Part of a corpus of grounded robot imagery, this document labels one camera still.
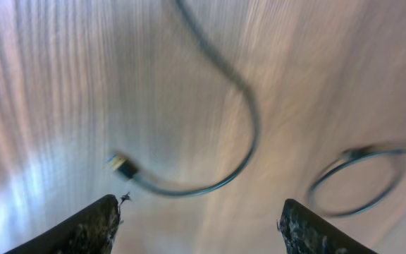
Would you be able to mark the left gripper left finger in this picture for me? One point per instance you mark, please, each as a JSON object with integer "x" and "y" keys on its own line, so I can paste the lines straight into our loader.
{"x": 91, "y": 230}

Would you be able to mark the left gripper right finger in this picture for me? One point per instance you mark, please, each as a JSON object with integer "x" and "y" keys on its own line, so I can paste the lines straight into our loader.
{"x": 305, "y": 232}

